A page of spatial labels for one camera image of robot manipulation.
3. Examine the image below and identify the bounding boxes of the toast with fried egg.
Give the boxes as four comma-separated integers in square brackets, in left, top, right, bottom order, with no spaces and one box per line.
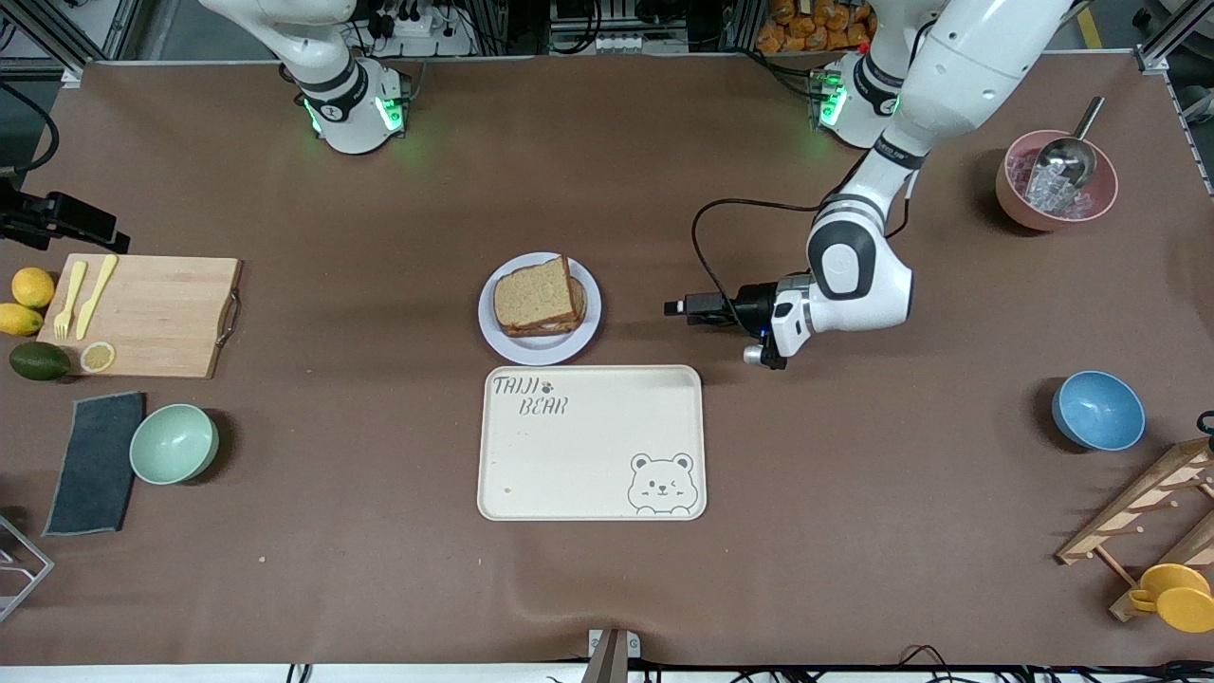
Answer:
[501,275,589,339]

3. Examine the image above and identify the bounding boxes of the plain brown bread slice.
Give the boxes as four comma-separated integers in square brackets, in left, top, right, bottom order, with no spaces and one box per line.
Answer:
[493,254,579,328]

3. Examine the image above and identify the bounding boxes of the round white plate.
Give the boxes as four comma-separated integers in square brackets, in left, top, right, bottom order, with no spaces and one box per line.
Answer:
[477,251,603,367]

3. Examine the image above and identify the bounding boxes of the yellow plastic fork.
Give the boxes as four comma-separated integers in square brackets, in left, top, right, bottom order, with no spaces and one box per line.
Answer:
[54,260,88,341]

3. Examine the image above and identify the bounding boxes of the yellow plastic knife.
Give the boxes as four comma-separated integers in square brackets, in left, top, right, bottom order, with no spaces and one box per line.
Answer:
[76,253,120,341]

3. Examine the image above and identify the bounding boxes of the wooden cutting board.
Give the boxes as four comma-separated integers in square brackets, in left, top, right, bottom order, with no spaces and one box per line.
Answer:
[36,254,244,380]

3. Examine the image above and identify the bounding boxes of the green avocado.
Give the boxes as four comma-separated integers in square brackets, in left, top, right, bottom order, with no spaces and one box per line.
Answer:
[9,341,72,382]

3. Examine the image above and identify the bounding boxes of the cream bear print tray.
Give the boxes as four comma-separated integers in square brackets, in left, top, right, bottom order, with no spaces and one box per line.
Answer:
[476,364,708,523]

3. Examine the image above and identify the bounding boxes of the mint green bowl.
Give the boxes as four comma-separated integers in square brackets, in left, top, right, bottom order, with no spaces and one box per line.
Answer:
[129,403,220,487]

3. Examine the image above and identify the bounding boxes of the dark grey cloth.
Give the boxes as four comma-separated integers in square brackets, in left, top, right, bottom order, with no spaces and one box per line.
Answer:
[43,391,146,538]

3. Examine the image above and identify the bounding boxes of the small white power strip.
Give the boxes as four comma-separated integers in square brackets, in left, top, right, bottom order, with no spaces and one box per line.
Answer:
[590,31,667,54]

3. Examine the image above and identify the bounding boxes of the pink bowl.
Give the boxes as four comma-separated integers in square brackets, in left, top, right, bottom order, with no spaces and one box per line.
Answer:
[995,130,1120,232]

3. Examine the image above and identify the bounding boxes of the bag of orange buns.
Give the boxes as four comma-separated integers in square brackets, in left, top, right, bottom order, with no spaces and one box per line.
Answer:
[756,0,878,54]

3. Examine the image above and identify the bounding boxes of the clear ice cubes pile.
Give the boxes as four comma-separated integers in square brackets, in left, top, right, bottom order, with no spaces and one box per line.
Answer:
[1007,152,1101,219]

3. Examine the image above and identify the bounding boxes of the metal scoop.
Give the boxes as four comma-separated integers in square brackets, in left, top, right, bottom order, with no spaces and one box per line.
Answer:
[1029,95,1107,191]

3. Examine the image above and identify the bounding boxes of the blue bowl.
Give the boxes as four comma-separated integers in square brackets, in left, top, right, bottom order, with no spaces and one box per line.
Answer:
[1051,370,1147,452]

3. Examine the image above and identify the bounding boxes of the white power strip with plugs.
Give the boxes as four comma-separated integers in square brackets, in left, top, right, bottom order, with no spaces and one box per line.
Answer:
[365,0,475,58]

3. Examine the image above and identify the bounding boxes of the wooden cup rack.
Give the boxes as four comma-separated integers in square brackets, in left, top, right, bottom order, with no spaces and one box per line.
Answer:
[1055,436,1214,622]

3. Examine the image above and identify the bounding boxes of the yellow plastic cup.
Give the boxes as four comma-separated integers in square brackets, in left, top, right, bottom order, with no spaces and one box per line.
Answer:
[1129,563,1214,634]

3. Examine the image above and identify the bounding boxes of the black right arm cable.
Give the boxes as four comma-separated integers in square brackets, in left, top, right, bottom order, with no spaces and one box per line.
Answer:
[0,82,60,177]

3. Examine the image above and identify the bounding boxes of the aluminium frame profile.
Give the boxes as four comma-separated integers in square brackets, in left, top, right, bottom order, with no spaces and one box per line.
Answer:
[1135,0,1214,75]
[14,0,143,88]

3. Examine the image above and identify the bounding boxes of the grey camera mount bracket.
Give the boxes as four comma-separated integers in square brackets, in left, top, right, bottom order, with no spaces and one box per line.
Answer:
[580,628,642,683]

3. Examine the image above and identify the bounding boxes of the metal wire rack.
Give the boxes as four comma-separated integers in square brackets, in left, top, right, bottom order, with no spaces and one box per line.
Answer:
[0,512,55,624]

